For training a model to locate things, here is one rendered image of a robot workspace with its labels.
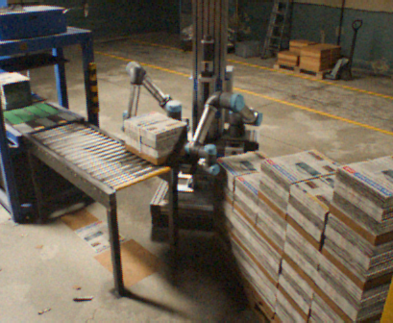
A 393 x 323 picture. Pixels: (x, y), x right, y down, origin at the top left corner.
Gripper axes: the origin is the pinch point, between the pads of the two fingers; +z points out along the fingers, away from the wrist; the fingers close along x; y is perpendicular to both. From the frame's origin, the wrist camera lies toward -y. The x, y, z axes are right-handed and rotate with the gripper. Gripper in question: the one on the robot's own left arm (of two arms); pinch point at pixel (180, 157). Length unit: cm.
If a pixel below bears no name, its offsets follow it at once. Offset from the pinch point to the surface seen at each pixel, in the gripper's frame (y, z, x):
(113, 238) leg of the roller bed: -34, -12, 66
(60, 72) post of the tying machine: 29, 183, -2
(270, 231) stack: -10, -92, 14
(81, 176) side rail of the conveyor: -2, 22, 68
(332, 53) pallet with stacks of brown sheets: -18, 223, -608
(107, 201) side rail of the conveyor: -7, -9, 68
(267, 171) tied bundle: 23, -85, 12
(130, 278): -81, -2, 50
